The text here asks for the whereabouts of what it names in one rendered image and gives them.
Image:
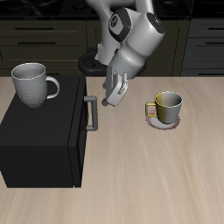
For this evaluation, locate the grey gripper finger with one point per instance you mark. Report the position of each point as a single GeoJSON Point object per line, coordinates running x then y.
{"type": "Point", "coordinates": [104, 102]}
{"type": "Point", "coordinates": [104, 85]}

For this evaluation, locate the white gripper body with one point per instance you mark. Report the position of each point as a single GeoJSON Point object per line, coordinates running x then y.
{"type": "Point", "coordinates": [114, 90]}

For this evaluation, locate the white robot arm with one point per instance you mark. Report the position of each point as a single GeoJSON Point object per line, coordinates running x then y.
{"type": "Point", "coordinates": [137, 35]}

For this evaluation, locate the black microwave oven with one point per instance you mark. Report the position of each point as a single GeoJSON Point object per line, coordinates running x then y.
{"type": "Point", "coordinates": [38, 140]}

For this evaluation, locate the white plate with pink rim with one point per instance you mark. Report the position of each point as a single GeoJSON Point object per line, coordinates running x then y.
{"type": "Point", "coordinates": [159, 124]}

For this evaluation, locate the yellow mug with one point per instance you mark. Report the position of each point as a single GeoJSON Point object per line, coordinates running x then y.
{"type": "Point", "coordinates": [168, 108]}

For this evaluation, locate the dark olive kitchen cupboard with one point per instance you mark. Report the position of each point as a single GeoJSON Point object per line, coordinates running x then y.
{"type": "Point", "coordinates": [43, 46]}

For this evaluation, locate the white dimpled mug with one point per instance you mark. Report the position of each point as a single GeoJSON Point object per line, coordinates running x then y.
{"type": "Point", "coordinates": [30, 86]}

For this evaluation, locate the dark grey kitchen cupboard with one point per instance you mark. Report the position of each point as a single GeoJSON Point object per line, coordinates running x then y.
{"type": "Point", "coordinates": [204, 46]}

